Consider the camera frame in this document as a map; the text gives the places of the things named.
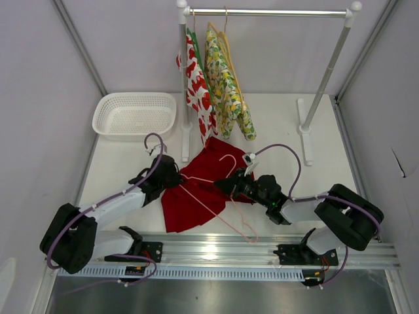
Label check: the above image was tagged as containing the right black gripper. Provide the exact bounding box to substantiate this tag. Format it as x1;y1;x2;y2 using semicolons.
213;167;270;208

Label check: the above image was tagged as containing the pink wire hanger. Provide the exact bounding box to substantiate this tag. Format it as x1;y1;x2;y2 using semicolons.
179;154;259;244

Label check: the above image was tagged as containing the red skirt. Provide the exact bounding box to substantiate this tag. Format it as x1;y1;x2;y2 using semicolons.
161;137;246;233

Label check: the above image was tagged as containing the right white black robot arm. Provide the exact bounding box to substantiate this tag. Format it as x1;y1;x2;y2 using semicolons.
215;168;384;264

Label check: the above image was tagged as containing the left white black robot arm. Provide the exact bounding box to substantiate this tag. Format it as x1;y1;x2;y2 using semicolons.
39;154;183;274

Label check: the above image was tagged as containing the green hanger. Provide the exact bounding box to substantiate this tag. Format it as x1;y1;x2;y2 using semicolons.
187;26;215;113

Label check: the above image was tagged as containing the yellow wooden hanger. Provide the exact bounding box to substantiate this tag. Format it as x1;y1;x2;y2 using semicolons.
208;7;246;111

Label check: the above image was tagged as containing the white plastic basket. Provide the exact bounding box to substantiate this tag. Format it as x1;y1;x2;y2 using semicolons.
92;92;177;141

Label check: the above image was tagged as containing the lemon print garment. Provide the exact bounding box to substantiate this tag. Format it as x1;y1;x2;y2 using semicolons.
204;27;257;141

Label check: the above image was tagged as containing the red flower print garment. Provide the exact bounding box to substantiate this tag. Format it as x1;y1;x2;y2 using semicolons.
186;35;218;148

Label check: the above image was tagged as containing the white metal clothes rack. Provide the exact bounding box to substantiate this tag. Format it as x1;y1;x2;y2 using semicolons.
175;0;363;166

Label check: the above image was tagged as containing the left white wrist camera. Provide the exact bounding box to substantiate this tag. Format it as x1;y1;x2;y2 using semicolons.
147;144;167;156

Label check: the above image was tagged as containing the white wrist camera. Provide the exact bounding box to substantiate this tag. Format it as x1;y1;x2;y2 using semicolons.
147;144;167;156
242;152;258;175

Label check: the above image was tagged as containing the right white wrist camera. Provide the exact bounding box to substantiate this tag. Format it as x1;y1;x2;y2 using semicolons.
242;152;258;175

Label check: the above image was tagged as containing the aluminium rail base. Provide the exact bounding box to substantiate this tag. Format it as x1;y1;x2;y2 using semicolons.
44;232;401;269

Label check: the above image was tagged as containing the white slotted cable duct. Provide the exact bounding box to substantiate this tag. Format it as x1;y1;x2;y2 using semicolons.
74;265;305;282

